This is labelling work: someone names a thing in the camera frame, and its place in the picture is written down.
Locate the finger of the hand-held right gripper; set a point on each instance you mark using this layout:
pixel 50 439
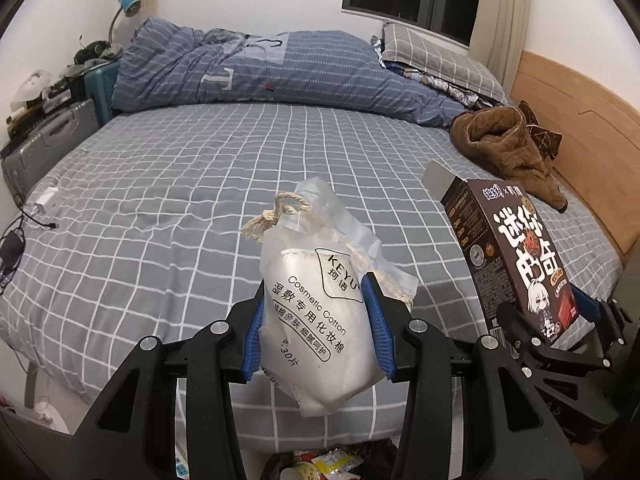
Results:
pixel 592 310
pixel 520 335

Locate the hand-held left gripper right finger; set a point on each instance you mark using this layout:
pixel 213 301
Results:
pixel 377 330

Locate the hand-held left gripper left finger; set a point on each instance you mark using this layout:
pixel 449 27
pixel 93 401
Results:
pixel 252 340

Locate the white cotton pad pouch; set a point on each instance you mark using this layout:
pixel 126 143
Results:
pixel 315 310

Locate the brown snack box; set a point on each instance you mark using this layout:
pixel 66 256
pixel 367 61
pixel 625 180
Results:
pixel 510 255

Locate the black trash bag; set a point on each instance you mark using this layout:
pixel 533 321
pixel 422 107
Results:
pixel 372 455

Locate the colourful snack wrapper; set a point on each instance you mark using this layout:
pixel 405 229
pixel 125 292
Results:
pixel 335 460

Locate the brown fleece garment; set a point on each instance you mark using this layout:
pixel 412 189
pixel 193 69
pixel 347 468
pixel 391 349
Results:
pixel 510 150

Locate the wooden headboard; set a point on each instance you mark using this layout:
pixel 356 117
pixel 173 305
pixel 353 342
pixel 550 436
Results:
pixel 585 125

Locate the white power strip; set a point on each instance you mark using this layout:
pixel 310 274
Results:
pixel 47 415

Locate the white charger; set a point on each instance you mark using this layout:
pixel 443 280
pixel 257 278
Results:
pixel 44 200

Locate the black power adapter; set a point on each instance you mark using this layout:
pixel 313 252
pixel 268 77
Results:
pixel 10 251

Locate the blue striped quilt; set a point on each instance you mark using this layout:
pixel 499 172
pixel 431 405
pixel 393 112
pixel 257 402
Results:
pixel 250 70

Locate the grey checked pillow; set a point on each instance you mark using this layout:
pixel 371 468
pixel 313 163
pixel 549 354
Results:
pixel 440 60

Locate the grey hard suitcase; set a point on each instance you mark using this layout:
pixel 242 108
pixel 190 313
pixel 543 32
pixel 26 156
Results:
pixel 45 145

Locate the teal suitcase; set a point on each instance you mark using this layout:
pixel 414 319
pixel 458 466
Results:
pixel 102 90

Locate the white plastic mask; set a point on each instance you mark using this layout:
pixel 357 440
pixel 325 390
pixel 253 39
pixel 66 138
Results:
pixel 30 87

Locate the blue desk lamp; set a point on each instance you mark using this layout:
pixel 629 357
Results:
pixel 129 5

